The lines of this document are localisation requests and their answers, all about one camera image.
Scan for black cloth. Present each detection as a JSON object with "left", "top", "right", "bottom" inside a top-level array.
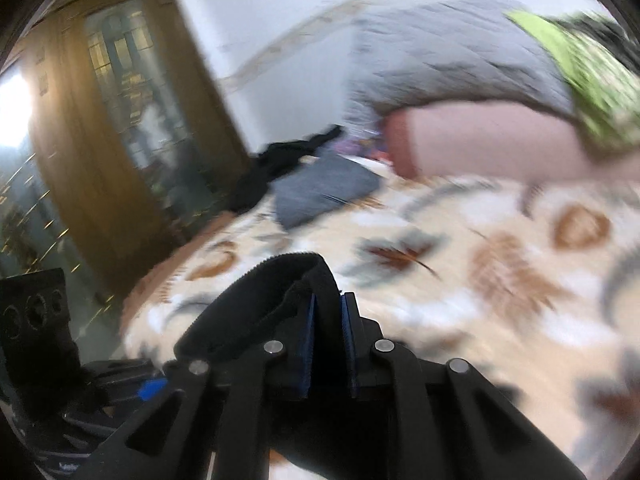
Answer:
[{"left": 230, "top": 125, "right": 344, "bottom": 212}]

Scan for grey quilted blanket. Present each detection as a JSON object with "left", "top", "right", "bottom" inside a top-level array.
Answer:
[{"left": 345, "top": 0, "right": 577, "bottom": 122}]

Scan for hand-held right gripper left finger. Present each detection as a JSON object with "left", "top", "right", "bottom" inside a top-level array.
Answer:
[{"left": 82, "top": 292, "right": 319, "bottom": 480}]

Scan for black pants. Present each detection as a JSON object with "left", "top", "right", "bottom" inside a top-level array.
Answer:
[{"left": 172, "top": 252, "right": 397, "bottom": 480}]

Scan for colourful printed magazines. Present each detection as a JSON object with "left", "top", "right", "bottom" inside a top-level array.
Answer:
[{"left": 332, "top": 129, "right": 390, "bottom": 162}]

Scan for grey pants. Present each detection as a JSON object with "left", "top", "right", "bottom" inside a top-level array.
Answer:
[{"left": 272, "top": 152, "right": 382, "bottom": 229}]

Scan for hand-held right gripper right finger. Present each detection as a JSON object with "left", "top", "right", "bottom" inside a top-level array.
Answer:
[{"left": 341, "top": 291, "right": 587, "bottom": 480}]

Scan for dark cloth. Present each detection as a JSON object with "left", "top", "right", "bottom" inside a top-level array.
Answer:
[{"left": 555, "top": 12, "right": 632, "bottom": 52}]

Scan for leaf print plush blanket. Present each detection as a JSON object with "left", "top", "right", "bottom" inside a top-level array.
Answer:
[{"left": 119, "top": 160, "right": 640, "bottom": 480}]

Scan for wooden glass door cabinet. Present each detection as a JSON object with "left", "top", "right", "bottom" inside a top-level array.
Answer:
[{"left": 0, "top": 0, "right": 257, "bottom": 302}]

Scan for green patterned blanket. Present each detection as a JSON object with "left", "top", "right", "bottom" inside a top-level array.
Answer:
[{"left": 506, "top": 9, "right": 640, "bottom": 155}]

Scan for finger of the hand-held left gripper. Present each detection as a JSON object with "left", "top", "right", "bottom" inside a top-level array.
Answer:
[{"left": 80, "top": 359, "right": 169, "bottom": 426}]

